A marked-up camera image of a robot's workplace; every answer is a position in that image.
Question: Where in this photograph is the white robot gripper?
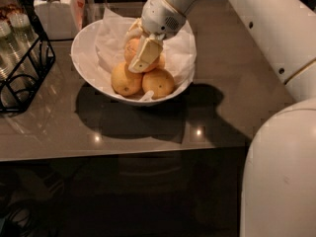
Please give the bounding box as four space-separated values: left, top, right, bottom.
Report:
123 0 187 73

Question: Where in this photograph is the black wire rack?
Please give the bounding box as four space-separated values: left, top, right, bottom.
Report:
0 0 55 113

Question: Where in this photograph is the white paper liner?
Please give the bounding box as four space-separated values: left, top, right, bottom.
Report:
69 7 198 102

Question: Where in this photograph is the white bowl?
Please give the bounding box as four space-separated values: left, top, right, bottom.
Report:
70 16 196 107

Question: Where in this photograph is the clear glass tumbler left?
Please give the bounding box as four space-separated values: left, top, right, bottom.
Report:
0 21 25 83

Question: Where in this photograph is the clear glass tumbler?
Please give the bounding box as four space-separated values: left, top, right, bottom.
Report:
0 21 25 83
9 13 40 51

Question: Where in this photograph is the hidden back orange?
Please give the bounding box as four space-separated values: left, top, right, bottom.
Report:
156 53 165 69

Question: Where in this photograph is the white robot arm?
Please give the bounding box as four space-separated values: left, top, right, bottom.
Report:
129 0 316 237

